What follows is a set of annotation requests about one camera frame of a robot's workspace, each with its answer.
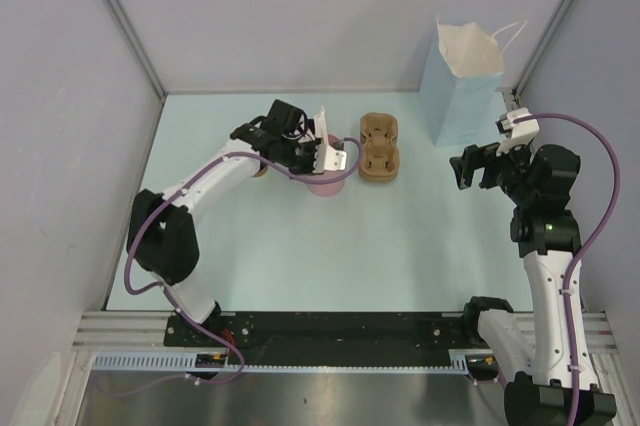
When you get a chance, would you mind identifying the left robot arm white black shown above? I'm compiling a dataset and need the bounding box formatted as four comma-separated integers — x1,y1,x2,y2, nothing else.
124,100,328,346

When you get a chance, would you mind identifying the brown cup carrier stack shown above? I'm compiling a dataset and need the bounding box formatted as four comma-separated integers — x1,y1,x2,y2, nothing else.
359,113,400,183

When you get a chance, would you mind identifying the aluminium frame rail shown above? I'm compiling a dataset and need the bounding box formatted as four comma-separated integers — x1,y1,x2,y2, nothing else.
72,311,171,351

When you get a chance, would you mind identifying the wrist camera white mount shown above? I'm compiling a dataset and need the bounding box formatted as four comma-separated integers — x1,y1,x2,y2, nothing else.
496,108,540,156
311,106,347,174

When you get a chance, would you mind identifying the stack of brown paper cups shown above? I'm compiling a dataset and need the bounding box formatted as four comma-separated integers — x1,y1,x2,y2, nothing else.
253,165,268,178

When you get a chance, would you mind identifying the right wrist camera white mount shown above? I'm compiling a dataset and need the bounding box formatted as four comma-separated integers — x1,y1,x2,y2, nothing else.
496,108,540,156

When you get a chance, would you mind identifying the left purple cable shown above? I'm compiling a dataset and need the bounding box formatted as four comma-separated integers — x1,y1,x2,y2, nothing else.
97,138,363,397

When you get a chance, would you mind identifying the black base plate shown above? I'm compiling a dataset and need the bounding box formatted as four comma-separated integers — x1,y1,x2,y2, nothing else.
164,309,521,367

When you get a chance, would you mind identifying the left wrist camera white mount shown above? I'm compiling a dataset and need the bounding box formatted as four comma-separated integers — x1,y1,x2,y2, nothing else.
311,106,347,174

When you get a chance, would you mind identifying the grey slotted cable duct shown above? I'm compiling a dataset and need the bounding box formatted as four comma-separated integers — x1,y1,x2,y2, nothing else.
92,349,492,375

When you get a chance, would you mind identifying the pink cup holder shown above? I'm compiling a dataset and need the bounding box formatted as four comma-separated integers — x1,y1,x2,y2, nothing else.
306,133,346,197

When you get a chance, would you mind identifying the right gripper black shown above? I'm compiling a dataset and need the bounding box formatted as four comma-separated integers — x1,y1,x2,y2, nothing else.
449,134,536,205

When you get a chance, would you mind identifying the light blue paper bag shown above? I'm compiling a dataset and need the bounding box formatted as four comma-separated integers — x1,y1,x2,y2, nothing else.
419,20,527,147

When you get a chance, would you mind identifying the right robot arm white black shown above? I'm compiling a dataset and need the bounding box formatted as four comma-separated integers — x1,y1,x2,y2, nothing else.
450,143,617,425

